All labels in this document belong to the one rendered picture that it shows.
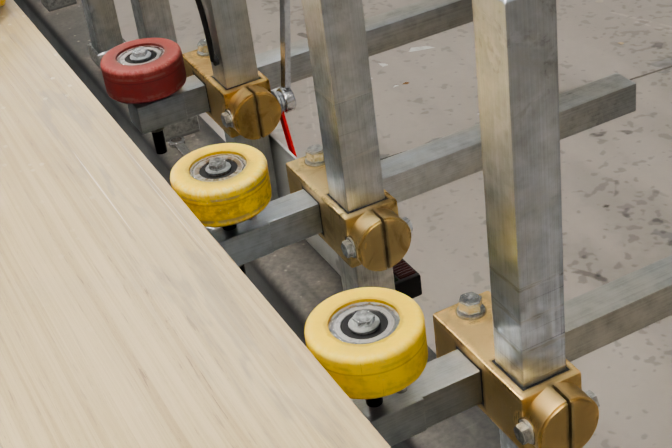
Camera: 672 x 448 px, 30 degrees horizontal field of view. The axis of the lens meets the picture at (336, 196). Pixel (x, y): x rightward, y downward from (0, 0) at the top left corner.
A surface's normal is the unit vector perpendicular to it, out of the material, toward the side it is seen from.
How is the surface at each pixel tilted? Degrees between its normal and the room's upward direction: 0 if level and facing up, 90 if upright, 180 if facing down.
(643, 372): 0
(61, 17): 0
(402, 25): 90
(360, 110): 90
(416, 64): 0
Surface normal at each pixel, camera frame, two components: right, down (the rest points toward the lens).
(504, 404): -0.88, 0.33
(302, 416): -0.11, -0.84
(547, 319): 0.46, 0.43
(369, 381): 0.00, 0.53
